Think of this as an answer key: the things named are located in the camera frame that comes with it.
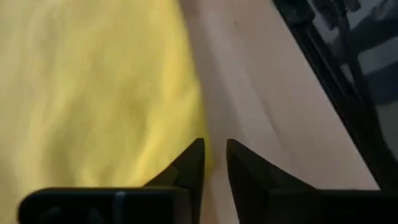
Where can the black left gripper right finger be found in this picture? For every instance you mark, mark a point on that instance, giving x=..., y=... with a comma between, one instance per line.
x=248, y=186

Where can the yellow microfiber towel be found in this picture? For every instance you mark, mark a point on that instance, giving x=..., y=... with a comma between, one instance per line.
x=93, y=93

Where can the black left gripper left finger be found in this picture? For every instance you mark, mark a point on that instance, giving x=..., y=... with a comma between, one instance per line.
x=186, y=174

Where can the black aluminium table frame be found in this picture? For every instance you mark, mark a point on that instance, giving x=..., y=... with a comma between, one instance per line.
x=342, y=96

